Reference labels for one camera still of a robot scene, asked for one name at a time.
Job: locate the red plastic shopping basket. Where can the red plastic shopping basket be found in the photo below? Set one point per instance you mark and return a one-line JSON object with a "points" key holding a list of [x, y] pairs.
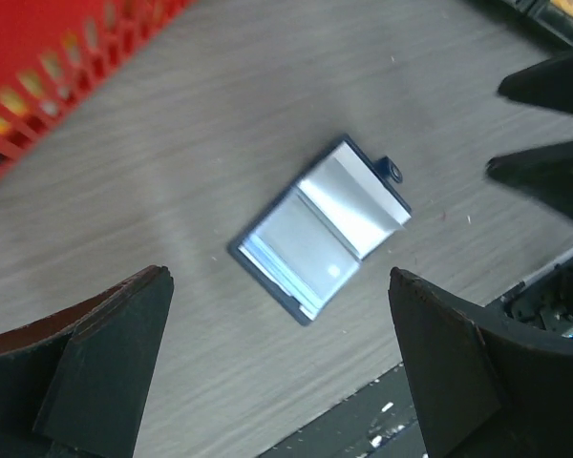
{"points": [[55, 54]]}

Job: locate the blue leather card holder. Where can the blue leather card holder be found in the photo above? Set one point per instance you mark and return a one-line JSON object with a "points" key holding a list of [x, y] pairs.
{"points": [[310, 240]]}

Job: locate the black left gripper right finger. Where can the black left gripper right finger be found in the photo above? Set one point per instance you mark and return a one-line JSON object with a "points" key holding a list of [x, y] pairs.
{"points": [[483, 385]]}

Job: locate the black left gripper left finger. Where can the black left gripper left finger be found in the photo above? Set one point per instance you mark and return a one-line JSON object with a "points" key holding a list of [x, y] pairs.
{"points": [[75, 383]]}

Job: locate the black compartment tray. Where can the black compartment tray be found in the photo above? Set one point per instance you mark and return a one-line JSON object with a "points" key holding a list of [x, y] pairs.
{"points": [[535, 20]]}

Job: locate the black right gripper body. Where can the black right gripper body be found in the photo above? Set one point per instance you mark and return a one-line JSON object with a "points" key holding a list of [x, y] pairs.
{"points": [[545, 303]]}

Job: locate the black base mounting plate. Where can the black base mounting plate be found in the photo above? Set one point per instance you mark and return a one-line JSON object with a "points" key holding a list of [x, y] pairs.
{"points": [[378, 420]]}

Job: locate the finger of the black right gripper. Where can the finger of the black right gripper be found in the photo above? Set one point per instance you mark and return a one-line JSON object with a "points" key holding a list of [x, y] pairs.
{"points": [[544, 173], [547, 85]]}

